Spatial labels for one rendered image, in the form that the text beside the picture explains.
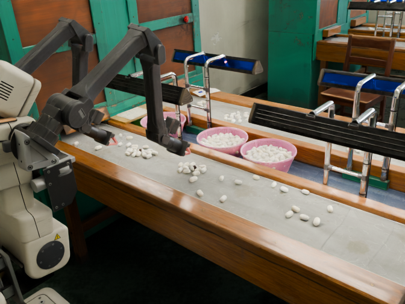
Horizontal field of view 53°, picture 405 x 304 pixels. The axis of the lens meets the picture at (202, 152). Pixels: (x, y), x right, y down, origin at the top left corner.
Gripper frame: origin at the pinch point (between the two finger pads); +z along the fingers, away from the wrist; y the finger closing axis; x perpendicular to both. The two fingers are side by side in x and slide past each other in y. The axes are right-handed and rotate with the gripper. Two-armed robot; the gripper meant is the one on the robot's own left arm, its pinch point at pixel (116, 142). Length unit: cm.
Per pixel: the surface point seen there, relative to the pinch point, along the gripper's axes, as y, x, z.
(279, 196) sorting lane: -85, -4, 16
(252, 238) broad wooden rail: -93, 14, -9
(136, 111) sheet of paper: 33, -24, 33
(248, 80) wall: 121, -143, 251
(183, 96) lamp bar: -37.0, -28.5, -8.2
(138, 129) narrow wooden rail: 12.6, -12.6, 21.7
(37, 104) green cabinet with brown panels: 42.3, -2.8, -22.1
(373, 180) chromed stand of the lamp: -108, -28, 47
